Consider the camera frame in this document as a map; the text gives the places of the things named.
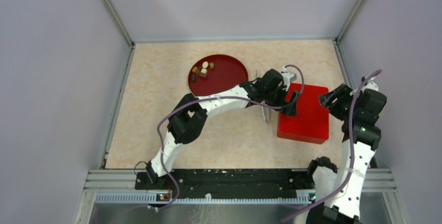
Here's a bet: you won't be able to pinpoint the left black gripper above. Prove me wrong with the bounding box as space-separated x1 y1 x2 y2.
264 84 299 117

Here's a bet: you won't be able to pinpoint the metal tongs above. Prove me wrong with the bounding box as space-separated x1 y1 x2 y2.
254 69 270 125

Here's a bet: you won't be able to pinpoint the red rectangular lid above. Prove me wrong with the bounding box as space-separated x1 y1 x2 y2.
277 85 329 145

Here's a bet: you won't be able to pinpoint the round dark red tray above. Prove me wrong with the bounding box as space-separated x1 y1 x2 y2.
188 54 249 96

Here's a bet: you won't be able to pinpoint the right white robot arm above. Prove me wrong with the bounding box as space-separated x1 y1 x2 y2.
305 81 387 223

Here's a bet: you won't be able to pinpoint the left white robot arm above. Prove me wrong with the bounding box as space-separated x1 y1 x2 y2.
146 67 302 189

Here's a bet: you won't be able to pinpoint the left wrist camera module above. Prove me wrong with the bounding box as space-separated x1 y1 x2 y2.
281 71 297 84

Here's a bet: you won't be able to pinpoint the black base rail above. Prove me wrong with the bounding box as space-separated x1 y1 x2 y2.
134 169 314 200

